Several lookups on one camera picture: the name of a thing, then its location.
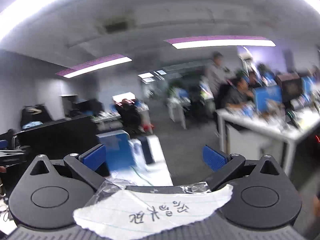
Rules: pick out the standing person grey shirt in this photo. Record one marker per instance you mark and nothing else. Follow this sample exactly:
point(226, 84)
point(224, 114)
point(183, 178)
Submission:
point(216, 73)

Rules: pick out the blue desk divider panel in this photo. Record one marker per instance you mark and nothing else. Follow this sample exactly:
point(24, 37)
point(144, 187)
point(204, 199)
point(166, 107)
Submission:
point(118, 150)

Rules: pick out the handwritten paper label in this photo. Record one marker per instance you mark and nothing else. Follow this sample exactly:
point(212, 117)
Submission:
point(134, 215)

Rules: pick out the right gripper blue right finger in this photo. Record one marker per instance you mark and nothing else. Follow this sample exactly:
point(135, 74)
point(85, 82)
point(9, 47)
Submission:
point(214, 159)

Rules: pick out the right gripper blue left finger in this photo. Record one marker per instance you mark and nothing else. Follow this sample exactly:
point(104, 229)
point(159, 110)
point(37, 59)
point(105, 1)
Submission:
point(94, 157)

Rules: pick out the black computer monitor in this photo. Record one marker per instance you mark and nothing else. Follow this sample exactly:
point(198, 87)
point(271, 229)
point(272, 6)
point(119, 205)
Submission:
point(60, 138)

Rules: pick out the seated person grey shirt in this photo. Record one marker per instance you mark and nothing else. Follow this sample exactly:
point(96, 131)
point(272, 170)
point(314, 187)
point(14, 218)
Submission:
point(238, 95)

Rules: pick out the white office desk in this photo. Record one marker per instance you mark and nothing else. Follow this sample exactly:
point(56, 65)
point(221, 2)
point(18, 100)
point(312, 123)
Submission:
point(292, 136)

